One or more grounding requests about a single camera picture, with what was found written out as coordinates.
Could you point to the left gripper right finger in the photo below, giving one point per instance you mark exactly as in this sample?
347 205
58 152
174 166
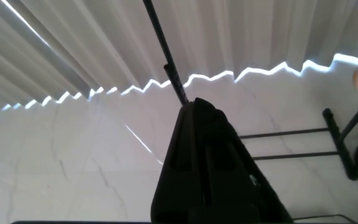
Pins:
228 193

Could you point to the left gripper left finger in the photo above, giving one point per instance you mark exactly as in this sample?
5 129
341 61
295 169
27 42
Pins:
172 193

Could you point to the black garment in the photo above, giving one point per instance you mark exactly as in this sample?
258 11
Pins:
207 109

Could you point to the black clothes rack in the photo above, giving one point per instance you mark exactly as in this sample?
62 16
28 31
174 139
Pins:
166 53

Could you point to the white curtain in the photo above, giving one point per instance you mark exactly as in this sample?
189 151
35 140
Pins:
228 31

